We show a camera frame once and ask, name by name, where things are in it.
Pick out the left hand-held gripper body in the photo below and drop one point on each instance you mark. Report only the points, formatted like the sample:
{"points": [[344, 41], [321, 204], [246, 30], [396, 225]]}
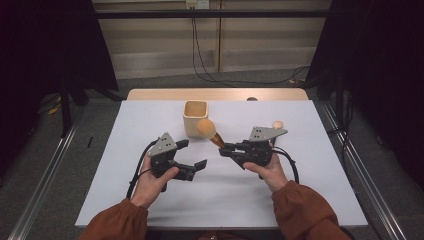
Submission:
{"points": [[163, 146]]}

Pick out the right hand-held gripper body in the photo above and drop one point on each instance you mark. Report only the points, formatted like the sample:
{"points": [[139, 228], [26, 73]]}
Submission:
{"points": [[261, 148]]}

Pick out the cream square brush holder cup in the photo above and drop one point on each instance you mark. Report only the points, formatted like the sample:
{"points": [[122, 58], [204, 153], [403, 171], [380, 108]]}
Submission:
{"points": [[195, 128]]}

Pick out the person's right hand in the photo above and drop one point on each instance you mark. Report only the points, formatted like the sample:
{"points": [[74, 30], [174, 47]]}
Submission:
{"points": [[271, 175]]}

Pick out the person's left hand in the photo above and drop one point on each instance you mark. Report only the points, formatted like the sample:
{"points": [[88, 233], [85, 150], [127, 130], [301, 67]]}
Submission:
{"points": [[150, 186]]}

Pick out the white table cover board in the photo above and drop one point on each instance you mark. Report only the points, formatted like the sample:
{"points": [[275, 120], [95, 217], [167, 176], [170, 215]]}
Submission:
{"points": [[216, 193]]}

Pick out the light wooden table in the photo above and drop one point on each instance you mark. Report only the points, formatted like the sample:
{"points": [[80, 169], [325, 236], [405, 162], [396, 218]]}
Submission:
{"points": [[216, 94]]}

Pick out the black metal stand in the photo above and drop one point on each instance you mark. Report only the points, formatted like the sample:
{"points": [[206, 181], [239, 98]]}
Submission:
{"points": [[339, 100], [65, 106]]}

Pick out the black curtain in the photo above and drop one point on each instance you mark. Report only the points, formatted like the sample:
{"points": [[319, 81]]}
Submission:
{"points": [[376, 66], [40, 43]]}

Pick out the aluminium floor rail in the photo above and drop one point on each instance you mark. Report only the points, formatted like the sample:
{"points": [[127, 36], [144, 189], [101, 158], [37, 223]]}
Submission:
{"points": [[363, 173], [43, 180]]}

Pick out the white wall socket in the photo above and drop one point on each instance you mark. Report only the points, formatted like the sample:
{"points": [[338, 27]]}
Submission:
{"points": [[198, 4]]}

